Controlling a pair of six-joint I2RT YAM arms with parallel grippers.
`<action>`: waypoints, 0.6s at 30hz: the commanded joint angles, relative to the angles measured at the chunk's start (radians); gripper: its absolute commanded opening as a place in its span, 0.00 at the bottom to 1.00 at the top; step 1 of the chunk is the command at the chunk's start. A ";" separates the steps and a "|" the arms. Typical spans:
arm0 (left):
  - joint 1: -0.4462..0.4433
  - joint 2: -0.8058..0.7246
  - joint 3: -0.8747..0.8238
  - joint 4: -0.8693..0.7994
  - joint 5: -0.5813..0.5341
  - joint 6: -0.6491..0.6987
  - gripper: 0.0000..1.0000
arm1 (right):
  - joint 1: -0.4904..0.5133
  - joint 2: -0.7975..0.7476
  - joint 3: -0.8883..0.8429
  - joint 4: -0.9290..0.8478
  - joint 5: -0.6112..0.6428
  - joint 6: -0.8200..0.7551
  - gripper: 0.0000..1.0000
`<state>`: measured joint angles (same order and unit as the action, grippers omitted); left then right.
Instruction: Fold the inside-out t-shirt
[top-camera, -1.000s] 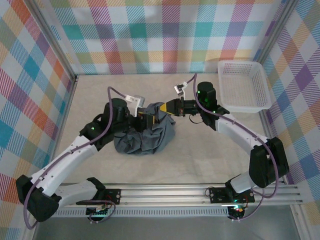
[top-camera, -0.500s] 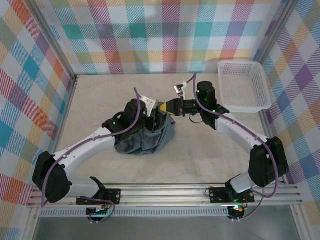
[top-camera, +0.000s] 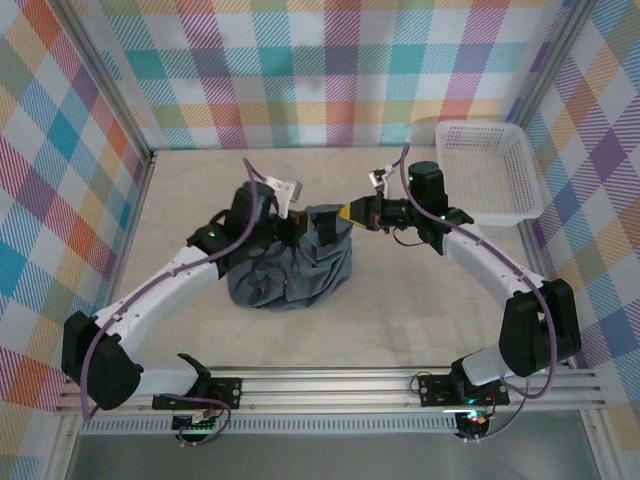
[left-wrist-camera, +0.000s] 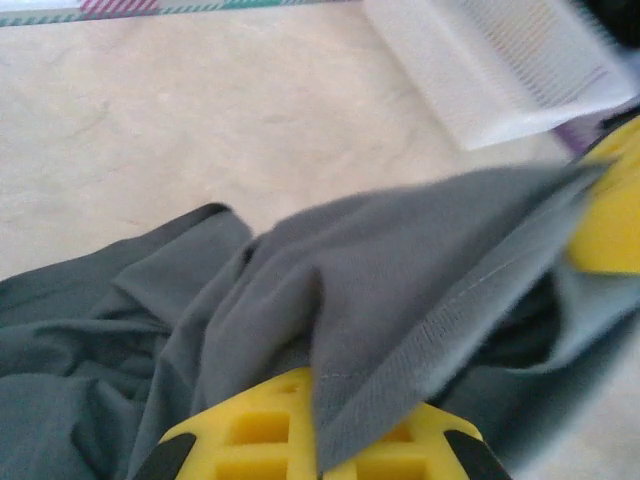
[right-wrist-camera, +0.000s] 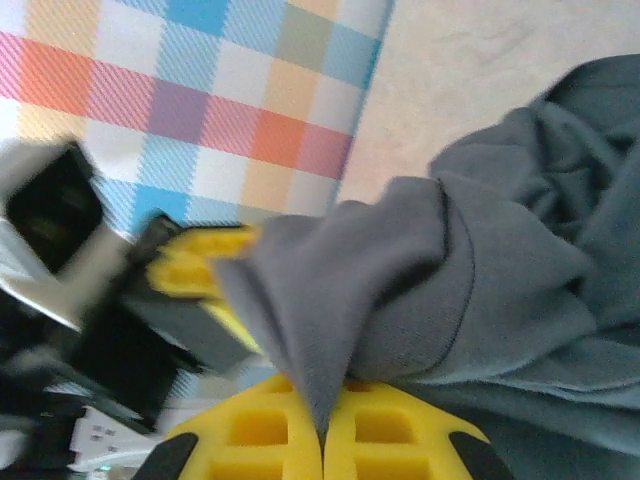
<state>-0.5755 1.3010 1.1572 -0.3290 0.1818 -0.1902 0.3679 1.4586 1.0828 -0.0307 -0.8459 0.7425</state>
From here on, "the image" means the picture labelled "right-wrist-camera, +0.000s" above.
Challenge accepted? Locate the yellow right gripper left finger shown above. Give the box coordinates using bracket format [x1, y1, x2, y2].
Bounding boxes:
[132, 373, 325, 480]

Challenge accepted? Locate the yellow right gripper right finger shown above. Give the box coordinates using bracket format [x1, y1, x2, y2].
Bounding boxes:
[323, 379, 516, 480]

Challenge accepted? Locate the grey t-shirt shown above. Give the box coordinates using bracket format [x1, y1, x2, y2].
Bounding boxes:
[214, 53, 640, 480]

